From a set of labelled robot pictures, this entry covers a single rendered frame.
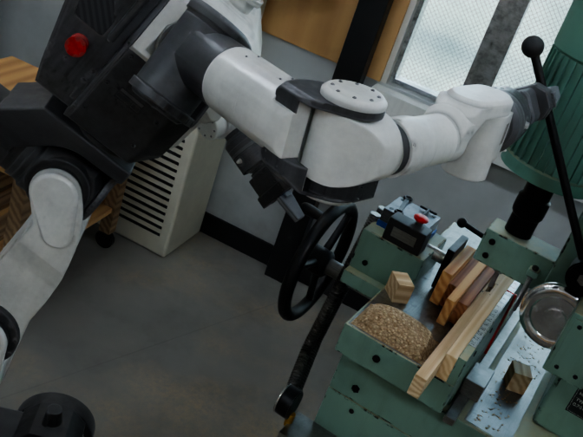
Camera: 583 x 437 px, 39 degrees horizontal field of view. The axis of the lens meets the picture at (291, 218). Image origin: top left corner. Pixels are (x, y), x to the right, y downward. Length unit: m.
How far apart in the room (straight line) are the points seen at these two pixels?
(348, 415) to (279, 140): 0.79
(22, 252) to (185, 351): 1.26
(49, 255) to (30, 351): 1.11
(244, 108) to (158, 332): 1.83
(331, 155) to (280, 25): 2.05
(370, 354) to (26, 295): 0.63
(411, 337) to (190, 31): 0.64
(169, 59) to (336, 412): 0.80
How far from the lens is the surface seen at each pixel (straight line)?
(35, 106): 1.40
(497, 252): 1.57
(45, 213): 1.44
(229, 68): 1.02
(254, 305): 3.00
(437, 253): 1.64
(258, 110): 0.96
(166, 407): 2.49
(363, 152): 0.93
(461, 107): 1.07
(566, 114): 1.42
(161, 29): 1.23
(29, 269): 1.55
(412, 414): 1.55
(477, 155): 1.14
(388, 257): 1.61
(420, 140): 0.98
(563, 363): 1.43
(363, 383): 1.56
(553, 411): 1.59
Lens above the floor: 1.67
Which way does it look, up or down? 27 degrees down
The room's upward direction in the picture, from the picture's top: 19 degrees clockwise
